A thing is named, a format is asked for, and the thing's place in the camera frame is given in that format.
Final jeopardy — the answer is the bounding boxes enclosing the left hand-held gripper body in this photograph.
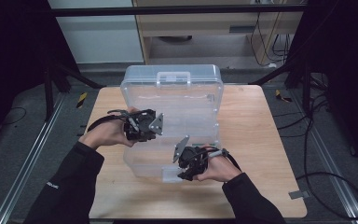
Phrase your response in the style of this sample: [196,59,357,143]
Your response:
[124,108,165,143]

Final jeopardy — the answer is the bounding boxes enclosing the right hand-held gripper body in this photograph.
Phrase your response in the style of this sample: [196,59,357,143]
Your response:
[172,134,213,175]

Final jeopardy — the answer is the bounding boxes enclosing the clear plastic storage box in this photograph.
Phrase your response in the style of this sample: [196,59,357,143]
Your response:
[119,63,225,184]

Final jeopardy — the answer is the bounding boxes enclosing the person's right hand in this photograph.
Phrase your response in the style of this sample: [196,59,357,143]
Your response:
[195,154,241,184]

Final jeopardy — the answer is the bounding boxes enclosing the person's left hand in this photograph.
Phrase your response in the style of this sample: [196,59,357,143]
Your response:
[87,106,139,151]

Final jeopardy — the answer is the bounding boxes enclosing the yellow black tape strip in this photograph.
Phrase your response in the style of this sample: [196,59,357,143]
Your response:
[76,91,89,109]
[275,89,293,104]

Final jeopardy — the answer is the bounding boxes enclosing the black metal stand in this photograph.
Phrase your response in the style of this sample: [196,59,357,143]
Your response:
[42,57,106,122]
[248,54,312,117]

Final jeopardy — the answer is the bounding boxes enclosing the white cabinet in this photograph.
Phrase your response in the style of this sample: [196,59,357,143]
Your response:
[47,0,145,64]

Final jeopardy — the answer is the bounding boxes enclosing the grey tape patch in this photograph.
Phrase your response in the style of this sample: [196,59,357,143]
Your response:
[288,189,310,201]

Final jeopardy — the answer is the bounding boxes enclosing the black horizontal bar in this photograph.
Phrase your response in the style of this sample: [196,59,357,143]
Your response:
[48,4,309,18]

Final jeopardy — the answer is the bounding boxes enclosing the light wooden desk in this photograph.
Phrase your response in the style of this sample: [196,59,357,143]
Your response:
[131,0,307,66]

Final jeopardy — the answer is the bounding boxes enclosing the right hand-held gripper cable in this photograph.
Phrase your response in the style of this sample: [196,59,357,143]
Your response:
[209,147,242,172]

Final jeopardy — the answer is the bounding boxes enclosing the hand-held gripper cable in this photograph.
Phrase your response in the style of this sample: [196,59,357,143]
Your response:
[209,147,242,172]
[87,109,130,133]

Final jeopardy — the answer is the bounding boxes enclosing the left hand-held gripper cable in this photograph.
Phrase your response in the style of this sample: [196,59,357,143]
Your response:
[87,109,130,133]

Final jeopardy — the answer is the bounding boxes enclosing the black floor cable loop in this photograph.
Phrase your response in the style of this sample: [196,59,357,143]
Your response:
[273,73,358,220]

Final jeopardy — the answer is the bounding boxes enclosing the aluminium floor rail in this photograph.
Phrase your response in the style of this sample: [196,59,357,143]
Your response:
[0,92,67,224]
[291,89,358,219]

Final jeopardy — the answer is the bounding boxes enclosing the thin black floor cable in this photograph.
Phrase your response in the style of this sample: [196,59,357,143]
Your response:
[0,106,28,129]

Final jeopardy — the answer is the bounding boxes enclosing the black cables under desk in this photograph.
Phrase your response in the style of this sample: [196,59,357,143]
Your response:
[250,12,295,68]

